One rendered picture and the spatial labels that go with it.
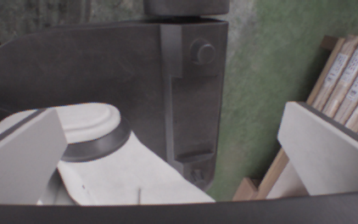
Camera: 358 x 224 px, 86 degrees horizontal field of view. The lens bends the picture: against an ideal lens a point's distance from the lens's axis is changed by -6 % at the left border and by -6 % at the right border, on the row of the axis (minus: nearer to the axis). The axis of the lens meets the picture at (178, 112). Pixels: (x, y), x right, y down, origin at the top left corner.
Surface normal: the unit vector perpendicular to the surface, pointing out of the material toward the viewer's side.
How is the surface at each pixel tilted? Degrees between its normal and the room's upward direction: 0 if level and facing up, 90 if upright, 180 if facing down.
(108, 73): 0
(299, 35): 0
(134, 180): 90
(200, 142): 0
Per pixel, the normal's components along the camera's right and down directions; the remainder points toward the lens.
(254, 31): 0.23, 0.47
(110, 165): -0.02, -0.88
